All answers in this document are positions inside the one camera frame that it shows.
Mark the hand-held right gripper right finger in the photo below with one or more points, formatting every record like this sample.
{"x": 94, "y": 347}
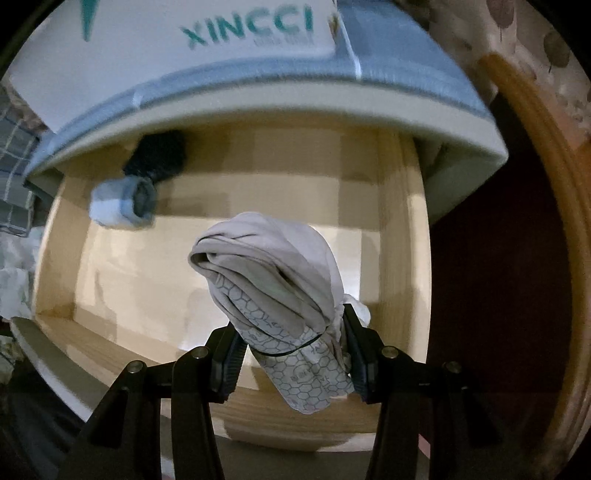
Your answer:
{"x": 359, "y": 364}

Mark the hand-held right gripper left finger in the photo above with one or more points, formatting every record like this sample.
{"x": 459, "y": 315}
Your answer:
{"x": 228, "y": 364}

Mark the beige underwear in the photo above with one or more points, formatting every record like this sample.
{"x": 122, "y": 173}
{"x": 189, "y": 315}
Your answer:
{"x": 268, "y": 277}

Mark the grey front wooden drawer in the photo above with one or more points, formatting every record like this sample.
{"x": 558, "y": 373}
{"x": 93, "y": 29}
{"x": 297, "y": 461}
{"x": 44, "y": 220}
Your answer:
{"x": 138, "y": 277}

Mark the light blue underwear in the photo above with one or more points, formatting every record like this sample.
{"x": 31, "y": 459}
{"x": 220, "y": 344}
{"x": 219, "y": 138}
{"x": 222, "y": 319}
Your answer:
{"x": 115, "y": 203}

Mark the dark blue patterned underwear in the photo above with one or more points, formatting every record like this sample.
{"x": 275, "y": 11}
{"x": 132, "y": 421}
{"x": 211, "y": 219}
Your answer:
{"x": 157, "y": 154}

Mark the white cardboard box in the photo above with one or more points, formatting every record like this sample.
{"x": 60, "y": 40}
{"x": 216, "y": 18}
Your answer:
{"x": 138, "y": 60}

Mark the white plastic bag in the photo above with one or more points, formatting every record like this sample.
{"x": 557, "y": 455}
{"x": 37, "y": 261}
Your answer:
{"x": 14, "y": 277}

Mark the orange wooden furniture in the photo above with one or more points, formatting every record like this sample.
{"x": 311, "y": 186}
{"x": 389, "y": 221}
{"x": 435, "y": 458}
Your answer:
{"x": 572, "y": 194}

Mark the blue checked cloth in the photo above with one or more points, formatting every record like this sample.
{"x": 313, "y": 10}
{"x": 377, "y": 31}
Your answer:
{"x": 392, "y": 55}

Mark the grey plaid cloth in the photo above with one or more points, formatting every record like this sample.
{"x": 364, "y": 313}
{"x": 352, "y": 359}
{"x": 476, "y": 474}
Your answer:
{"x": 14, "y": 138}

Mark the beige leaf print bedding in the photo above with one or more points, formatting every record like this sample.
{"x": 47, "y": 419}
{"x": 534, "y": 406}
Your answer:
{"x": 521, "y": 37}

